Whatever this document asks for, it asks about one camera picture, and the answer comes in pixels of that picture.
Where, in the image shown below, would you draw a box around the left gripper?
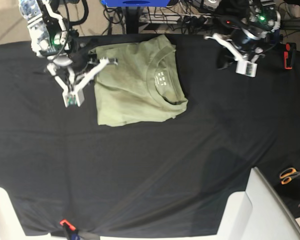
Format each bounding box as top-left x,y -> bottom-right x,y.
205,14 -> 282,78

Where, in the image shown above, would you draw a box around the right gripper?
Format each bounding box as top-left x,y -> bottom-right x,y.
46,41 -> 118,108

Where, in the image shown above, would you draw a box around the light green T-shirt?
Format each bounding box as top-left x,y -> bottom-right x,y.
93,34 -> 188,127

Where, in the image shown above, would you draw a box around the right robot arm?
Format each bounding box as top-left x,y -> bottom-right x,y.
18,0 -> 118,107

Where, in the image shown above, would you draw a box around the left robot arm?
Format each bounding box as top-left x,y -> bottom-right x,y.
206,0 -> 281,78

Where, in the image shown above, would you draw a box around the red black clamp right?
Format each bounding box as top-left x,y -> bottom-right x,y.
283,42 -> 297,70

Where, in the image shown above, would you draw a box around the blue plastic box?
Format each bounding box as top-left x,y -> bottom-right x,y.
101,0 -> 170,8

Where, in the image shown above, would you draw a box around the power strip with red light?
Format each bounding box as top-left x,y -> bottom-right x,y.
139,12 -> 213,25

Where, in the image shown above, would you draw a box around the black table cloth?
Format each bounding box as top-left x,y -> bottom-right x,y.
0,34 -> 300,238

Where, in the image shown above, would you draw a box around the white bin right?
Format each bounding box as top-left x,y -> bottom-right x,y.
216,167 -> 300,240

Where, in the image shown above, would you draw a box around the red blue clamp bottom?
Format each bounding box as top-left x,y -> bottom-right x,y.
51,219 -> 101,240

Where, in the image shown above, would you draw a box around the black metal stand post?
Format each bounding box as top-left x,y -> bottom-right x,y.
123,6 -> 143,34

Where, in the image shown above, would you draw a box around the orange handled scissors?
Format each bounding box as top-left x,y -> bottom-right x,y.
279,167 -> 300,185

